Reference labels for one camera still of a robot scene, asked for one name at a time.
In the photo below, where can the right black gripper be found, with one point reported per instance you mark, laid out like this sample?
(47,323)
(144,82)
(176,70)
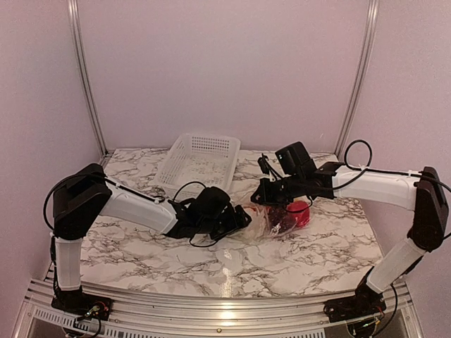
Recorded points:
(266,197)

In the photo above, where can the left aluminium frame post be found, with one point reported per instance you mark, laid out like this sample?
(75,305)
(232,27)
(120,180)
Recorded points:
(76,31)

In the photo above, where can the white plastic basket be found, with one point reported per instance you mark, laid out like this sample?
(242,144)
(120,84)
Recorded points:
(209,159)

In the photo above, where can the aluminium frame post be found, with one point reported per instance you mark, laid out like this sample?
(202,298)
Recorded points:
(362,67)
(76,31)

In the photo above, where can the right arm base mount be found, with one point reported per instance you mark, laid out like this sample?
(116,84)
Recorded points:
(363,302)

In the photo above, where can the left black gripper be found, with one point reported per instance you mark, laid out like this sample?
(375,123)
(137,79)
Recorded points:
(236,221)

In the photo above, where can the fake red pepper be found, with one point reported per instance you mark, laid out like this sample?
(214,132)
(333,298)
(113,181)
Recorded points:
(298,213)

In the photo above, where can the fake white cauliflower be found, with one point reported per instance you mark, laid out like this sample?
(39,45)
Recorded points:
(257,227)

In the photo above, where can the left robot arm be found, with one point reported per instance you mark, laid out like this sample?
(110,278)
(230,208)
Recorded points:
(74,204)

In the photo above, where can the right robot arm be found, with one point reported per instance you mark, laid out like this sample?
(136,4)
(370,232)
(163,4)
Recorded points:
(420,192)

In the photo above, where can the fake purple grapes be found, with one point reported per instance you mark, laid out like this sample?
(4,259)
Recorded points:
(278,219)

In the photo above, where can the clear zip top bag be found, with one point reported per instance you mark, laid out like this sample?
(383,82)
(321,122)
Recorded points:
(270,234)

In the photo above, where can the right aluminium frame post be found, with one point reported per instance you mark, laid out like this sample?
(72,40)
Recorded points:
(362,67)

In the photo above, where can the aluminium front rail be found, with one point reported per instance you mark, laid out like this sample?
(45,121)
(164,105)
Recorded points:
(144,314)

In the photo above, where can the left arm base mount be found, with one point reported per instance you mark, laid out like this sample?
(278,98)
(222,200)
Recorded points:
(86,306)

